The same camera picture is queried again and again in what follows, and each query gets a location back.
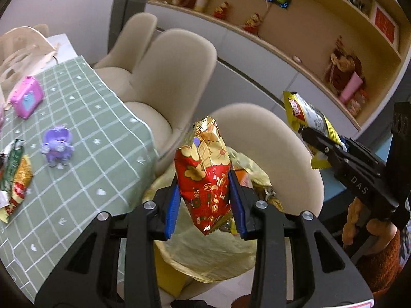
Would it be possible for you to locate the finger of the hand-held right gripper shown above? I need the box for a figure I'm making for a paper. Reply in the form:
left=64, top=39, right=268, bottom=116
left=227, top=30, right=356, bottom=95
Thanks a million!
left=301, top=127, right=347, bottom=175
left=340, top=137, right=386, bottom=168

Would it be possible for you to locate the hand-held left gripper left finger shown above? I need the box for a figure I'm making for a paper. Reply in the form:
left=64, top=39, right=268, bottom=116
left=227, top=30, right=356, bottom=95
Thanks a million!
left=35, top=175, right=181, bottom=308

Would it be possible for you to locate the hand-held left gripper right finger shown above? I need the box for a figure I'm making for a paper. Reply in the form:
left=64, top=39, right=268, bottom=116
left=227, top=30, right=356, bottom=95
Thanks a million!
left=227, top=168, right=376, bottom=308

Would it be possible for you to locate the red gold snack packet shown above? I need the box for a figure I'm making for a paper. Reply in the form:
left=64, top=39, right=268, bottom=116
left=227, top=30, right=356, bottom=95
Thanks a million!
left=174, top=116, right=232, bottom=236

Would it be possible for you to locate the yellow plastic bag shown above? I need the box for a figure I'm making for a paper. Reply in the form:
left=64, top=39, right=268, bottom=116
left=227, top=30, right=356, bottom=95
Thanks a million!
left=141, top=148, right=283, bottom=284

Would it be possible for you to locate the person's right hand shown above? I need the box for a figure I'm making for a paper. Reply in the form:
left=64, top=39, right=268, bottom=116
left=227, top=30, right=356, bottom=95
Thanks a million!
left=341, top=196, right=400, bottom=257

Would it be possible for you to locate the yellow seat cushion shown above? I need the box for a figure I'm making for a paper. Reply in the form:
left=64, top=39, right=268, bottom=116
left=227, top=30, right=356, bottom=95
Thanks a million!
left=155, top=247, right=190, bottom=297

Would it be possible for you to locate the brown plush toy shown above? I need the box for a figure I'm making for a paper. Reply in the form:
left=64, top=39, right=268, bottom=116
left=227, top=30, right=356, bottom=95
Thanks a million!
left=324, top=37, right=365, bottom=95

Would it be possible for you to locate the green checkered tablecloth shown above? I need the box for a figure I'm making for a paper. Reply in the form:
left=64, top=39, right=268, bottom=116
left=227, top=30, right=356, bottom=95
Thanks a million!
left=0, top=54, right=161, bottom=307

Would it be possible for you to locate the grey sideboard cabinet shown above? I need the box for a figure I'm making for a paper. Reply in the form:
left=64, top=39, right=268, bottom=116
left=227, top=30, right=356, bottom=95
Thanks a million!
left=143, top=2, right=360, bottom=135

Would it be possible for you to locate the red framed picture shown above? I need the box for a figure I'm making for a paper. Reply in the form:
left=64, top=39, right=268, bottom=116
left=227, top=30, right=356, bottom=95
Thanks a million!
left=369, top=0, right=399, bottom=44

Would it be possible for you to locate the purple toy figure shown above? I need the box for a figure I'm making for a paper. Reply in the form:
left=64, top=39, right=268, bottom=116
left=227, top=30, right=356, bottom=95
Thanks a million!
left=40, top=125, right=75, bottom=167

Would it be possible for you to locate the small red seated figurine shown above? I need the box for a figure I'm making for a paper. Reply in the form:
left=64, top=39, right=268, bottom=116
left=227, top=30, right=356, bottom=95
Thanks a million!
left=213, top=2, right=230, bottom=20
left=242, top=13, right=262, bottom=34

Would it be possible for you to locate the yellow red snack packet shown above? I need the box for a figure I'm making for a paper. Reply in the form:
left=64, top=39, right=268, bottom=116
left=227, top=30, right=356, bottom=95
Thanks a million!
left=0, top=154, right=34, bottom=223

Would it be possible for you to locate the green snack packet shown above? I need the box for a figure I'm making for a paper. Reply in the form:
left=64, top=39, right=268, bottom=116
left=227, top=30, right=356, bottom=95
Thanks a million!
left=0, top=139, right=26, bottom=209

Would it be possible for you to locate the pink toy case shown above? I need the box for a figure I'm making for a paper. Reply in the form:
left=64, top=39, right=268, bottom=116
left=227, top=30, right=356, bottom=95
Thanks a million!
left=9, top=76, right=44, bottom=119

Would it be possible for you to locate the cream mesh food cover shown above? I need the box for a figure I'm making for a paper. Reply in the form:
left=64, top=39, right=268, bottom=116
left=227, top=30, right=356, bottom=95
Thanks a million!
left=0, top=27, right=61, bottom=106

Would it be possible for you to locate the wooden wall shelf unit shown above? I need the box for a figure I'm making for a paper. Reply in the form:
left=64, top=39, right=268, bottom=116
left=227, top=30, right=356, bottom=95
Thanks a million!
left=144, top=0, right=403, bottom=132

